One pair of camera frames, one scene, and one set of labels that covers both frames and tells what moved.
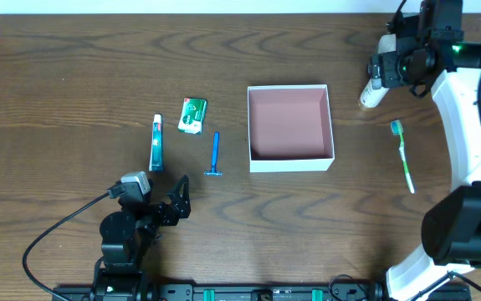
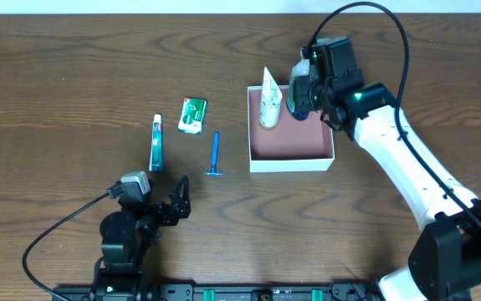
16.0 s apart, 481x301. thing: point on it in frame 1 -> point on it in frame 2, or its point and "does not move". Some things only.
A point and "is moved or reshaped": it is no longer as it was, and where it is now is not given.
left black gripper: x=165 y=212 does not move
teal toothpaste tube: x=156 y=153 does not move
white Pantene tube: x=370 y=96 is moved or reshaped
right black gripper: x=389 y=68 -> x=301 y=93
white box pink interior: x=289 y=129 does not move
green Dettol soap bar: x=192 y=115 does not move
